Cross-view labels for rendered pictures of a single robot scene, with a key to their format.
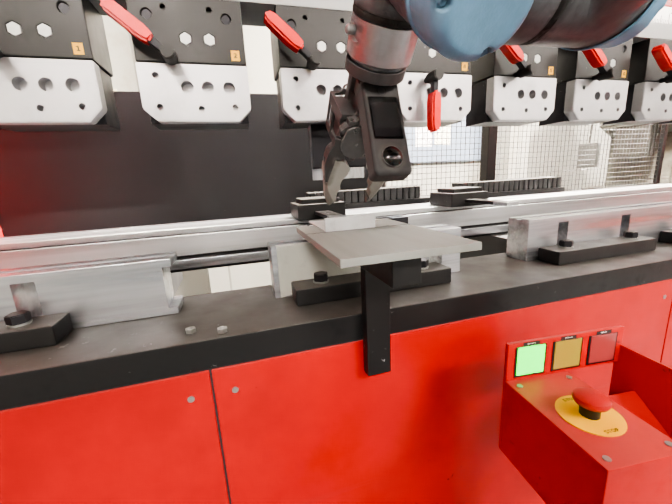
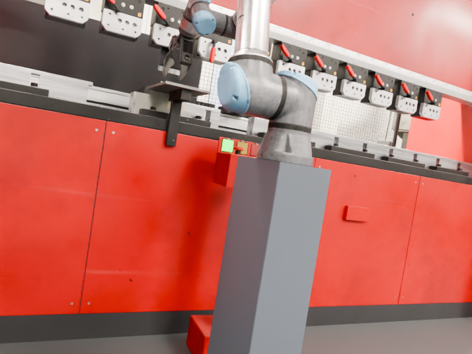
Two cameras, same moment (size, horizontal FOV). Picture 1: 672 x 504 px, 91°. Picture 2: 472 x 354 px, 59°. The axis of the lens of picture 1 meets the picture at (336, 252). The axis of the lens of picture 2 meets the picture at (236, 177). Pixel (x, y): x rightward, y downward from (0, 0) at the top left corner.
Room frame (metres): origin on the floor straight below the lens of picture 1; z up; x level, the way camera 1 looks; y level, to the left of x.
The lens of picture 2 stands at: (-1.20, 0.00, 0.77)
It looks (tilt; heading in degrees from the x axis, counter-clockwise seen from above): 2 degrees down; 349
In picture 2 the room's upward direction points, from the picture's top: 9 degrees clockwise
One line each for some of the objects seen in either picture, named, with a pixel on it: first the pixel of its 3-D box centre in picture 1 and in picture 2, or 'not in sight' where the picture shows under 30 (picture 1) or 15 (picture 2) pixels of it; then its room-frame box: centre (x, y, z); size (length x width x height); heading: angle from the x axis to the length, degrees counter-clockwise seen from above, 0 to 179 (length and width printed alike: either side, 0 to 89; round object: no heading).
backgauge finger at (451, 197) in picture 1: (475, 197); (239, 109); (0.90, -0.39, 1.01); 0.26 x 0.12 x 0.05; 16
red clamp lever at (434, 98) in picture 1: (432, 102); (212, 51); (0.61, -0.18, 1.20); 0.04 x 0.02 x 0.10; 16
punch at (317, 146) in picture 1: (337, 152); (171, 61); (0.63, -0.01, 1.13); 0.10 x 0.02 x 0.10; 106
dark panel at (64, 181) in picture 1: (216, 170); (95, 64); (1.06, 0.35, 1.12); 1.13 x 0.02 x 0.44; 106
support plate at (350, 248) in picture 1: (371, 236); (177, 90); (0.49, -0.05, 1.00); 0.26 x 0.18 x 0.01; 16
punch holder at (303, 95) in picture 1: (320, 74); (169, 29); (0.62, 0.01, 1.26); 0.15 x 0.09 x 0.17; 106
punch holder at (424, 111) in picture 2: not in sight; (426, 105); (1.07, -1.53, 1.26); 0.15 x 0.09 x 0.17; 106
